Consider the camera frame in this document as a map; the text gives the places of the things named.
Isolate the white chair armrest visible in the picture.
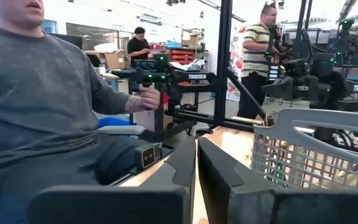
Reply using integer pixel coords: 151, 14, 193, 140
95, 124, 147, 136

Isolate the red bin shelf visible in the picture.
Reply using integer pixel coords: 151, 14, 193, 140
169, 49, 196, 65

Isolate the person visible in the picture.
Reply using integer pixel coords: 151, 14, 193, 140
0, 0, 162, 224
236, 2, 282, 121
126, 26, 152, 68

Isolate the table-level camera box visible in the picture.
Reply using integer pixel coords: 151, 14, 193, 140
134, 143, 163, 171

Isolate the cardboard box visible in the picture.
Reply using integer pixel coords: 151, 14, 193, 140
103, 49, 127, 70

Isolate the blue chair seat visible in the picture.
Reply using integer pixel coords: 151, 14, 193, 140
96, 116, 134, 129

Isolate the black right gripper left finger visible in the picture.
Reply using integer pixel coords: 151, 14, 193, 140
29, 136, 198, 224

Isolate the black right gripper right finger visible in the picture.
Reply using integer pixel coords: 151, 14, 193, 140
197, 136, 358, 224

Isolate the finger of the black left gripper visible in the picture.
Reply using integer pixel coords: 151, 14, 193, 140
260, 76, 296, 101

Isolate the green-handled fork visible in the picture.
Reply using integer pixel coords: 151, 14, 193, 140
272, 155, 288, 187

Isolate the colourful banner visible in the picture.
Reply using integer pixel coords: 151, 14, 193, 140
226, 26, 246, 103

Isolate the person's hand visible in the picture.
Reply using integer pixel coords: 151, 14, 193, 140
124, 86, 162, 114

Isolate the grey plastic cutlery basket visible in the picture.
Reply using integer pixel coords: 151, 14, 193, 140
250, 107, 358, 191

